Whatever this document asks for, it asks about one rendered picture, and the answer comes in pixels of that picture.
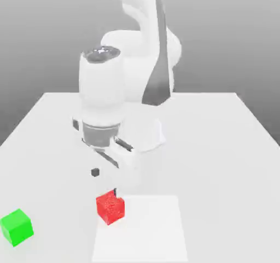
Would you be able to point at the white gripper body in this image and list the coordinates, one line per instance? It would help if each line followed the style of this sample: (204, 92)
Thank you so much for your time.
(122, 162)

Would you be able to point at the small red cube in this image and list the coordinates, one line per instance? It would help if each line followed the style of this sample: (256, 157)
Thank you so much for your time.
(110, 208)

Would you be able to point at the small green cube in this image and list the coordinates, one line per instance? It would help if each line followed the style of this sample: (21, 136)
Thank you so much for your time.
(16, 227)

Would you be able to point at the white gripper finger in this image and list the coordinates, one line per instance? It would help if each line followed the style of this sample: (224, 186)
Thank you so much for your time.
(95, 172)
(118, 194)

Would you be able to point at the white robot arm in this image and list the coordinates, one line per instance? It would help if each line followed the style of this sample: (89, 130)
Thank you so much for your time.
(100, 88)

